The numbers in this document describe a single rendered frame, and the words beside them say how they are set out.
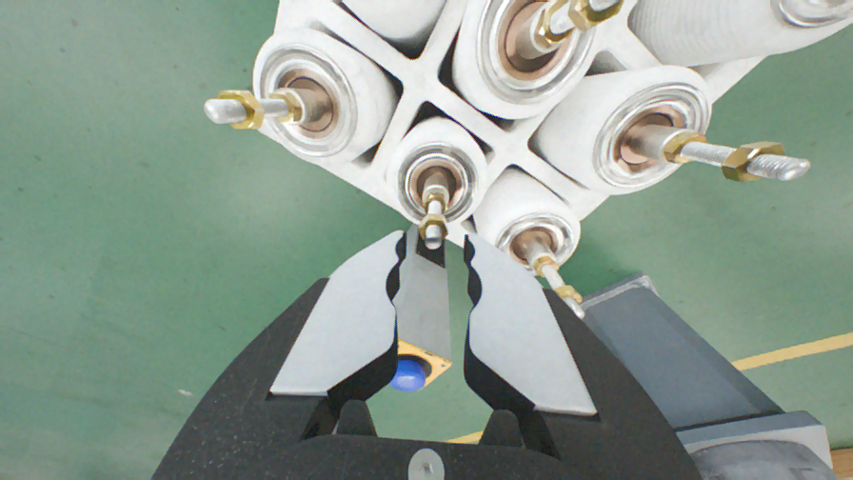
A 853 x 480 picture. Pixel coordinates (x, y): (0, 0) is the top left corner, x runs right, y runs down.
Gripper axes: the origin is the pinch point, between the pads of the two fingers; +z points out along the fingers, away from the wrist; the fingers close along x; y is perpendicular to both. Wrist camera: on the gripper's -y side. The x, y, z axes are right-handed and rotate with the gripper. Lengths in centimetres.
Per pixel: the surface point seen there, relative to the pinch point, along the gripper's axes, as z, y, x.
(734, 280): 35, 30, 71
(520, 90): 9.8, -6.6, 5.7
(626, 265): 35, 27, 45
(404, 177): 9.8, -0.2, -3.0
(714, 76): 17.1, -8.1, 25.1
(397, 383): 2.2, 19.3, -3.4
